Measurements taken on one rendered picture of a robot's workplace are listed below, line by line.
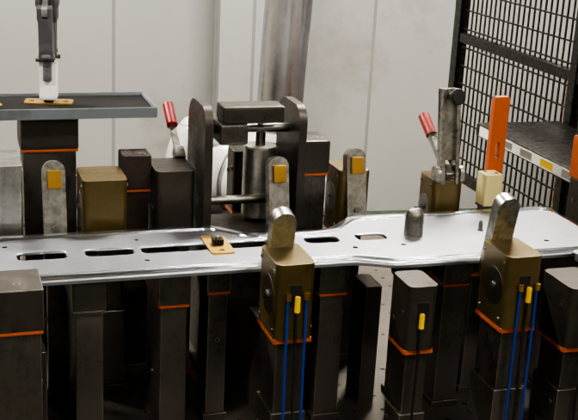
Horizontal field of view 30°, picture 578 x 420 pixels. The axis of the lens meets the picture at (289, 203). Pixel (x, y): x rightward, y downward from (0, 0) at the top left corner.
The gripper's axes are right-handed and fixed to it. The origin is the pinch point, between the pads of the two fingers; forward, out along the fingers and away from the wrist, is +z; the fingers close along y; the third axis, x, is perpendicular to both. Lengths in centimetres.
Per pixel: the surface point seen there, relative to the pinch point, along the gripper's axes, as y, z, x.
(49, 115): 8.3, 4.7, 0.8
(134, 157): 13.2, 10.4, 15.3
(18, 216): 24.3, 17.6, -2.8
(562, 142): -31, 17, 109
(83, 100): -2.6, 4.2, 6.0
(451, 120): 6, 4, 72
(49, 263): 38.6, 20.3, 3.3
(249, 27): -280, 28, 60
